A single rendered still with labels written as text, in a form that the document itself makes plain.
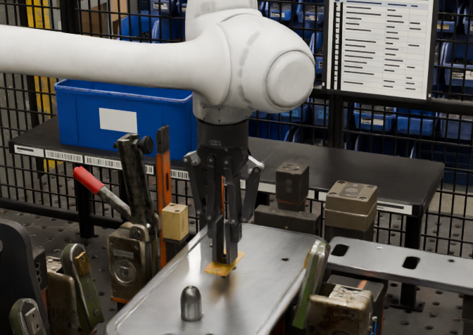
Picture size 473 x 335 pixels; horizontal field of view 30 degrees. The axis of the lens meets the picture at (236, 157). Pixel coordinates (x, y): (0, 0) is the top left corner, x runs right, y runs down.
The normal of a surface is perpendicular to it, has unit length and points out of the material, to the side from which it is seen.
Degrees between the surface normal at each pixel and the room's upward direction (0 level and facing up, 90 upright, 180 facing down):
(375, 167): 0
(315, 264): 90
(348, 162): 0
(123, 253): 90
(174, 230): 90
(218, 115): 90
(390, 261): 0
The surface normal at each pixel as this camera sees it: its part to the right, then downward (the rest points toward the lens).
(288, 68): 0.53, 0.37
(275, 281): 0.00, -0.93
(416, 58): -0.38, 0.34
